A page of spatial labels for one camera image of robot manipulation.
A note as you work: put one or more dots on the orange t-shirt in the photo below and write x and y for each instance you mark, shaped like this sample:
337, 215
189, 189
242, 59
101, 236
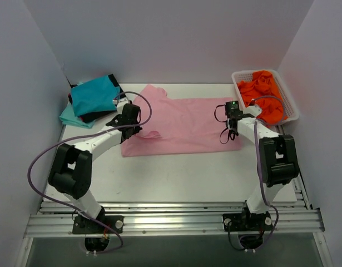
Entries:
263, 91

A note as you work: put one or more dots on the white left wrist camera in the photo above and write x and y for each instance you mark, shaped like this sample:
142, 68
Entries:
120, 103

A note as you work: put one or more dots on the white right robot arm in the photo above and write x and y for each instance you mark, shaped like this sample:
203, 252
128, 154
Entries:
277, 162

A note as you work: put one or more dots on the aluminium rail frame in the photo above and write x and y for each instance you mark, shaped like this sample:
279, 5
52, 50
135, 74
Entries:
172, 207

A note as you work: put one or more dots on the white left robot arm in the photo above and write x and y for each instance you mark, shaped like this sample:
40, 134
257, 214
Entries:
71, 171

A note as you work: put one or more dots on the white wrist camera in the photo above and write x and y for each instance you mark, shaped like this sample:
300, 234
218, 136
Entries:
253, 110
120, 103

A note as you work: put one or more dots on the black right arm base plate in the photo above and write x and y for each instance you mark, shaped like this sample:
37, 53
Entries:
235, 222

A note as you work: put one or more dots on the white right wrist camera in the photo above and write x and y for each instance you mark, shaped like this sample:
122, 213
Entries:
253, 110

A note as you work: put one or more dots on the folded light teal t-shirt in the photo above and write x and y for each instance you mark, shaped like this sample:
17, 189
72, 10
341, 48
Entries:
67, 117

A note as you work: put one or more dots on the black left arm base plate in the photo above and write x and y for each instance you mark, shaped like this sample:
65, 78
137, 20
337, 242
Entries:
84, 225

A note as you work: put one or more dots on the white plastic basket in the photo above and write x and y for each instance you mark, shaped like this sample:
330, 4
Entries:
291, 109

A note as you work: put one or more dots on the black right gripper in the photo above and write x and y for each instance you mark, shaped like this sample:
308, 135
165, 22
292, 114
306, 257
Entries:
231, 125

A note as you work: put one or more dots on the pink t-shirt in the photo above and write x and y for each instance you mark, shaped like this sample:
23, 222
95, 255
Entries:
178, 126

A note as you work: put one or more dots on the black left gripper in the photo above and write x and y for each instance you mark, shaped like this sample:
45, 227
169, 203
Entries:
132, 130

